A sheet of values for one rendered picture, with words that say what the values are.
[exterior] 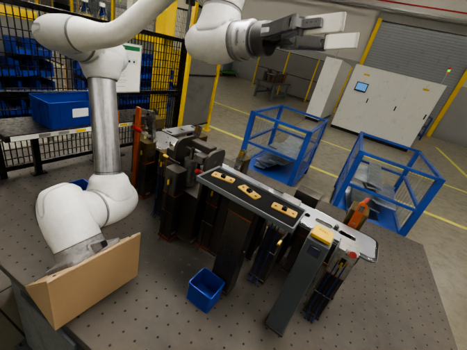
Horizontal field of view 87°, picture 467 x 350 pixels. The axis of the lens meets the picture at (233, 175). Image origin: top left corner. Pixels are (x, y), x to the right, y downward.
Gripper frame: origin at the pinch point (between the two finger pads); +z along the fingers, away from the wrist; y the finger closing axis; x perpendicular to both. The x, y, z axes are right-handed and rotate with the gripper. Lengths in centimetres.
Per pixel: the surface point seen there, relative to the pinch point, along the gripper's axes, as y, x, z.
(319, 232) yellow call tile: -13, -50, 0
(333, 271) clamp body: -28, -71, 4
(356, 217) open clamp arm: -61, -61, 4
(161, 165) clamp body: -19, -47, -79
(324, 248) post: -11, -53, 2
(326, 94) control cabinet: -806, 21, -225
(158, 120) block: -51, -31, -120
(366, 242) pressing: -52, -67, 11
